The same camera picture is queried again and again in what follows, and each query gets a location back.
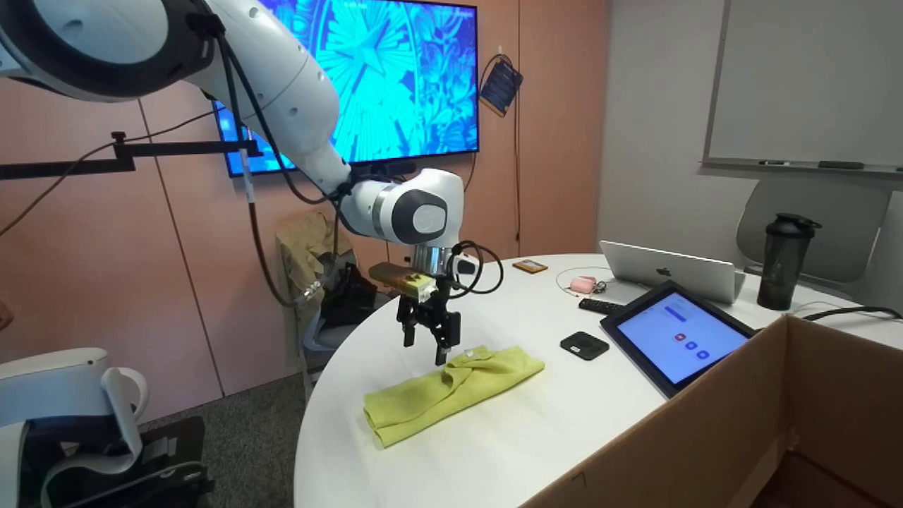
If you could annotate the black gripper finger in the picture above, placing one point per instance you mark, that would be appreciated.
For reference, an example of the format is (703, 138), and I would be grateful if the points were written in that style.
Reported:
(446, 335)
(406, 330)

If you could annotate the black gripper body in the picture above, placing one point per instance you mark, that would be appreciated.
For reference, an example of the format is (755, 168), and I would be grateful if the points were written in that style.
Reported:
(425, 299)

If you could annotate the yellow cloth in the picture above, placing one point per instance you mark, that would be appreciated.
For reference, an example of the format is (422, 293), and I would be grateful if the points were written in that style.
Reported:
(409, 406)

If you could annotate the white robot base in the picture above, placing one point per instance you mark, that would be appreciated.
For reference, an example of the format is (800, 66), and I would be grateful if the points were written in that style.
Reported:
(62, 388)

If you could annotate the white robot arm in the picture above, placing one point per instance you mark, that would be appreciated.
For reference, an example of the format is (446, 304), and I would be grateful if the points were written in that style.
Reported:
(244, 56)

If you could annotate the brown cardboard box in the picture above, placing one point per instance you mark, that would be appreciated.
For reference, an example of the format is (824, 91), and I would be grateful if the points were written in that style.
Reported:
(801, 415)

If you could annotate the small brown card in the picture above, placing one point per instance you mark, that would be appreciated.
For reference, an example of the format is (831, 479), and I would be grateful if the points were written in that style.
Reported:
(529, 265)

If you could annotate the small black square device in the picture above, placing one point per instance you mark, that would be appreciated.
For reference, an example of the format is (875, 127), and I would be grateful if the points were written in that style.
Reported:
(586, 344)

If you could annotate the pink case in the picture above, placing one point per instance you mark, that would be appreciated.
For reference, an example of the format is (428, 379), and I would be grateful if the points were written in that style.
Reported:
(587, 285)

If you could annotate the black remote control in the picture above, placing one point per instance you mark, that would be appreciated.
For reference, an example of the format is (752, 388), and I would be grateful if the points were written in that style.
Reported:
(595, 304)

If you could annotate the silver laptop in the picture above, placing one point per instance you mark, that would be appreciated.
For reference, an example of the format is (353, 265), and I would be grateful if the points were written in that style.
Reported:
(707, 278)

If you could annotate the black tablet with blue screen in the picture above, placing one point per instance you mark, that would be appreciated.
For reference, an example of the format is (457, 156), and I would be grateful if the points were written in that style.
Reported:
(676, 335)

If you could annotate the black shaker bottle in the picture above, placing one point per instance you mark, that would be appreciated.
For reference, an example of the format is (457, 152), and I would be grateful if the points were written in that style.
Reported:
(784, 249)

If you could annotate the grey lounge chair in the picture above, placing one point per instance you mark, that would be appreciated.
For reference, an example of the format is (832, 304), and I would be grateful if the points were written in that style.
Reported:
(847, 223)

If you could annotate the wall mounted tv screen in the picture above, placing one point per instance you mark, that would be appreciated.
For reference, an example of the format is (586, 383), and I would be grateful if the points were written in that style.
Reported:
(405, 73)

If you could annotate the wall whiteboard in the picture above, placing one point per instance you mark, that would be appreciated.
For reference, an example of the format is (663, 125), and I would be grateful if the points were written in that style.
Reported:
(810, 84)

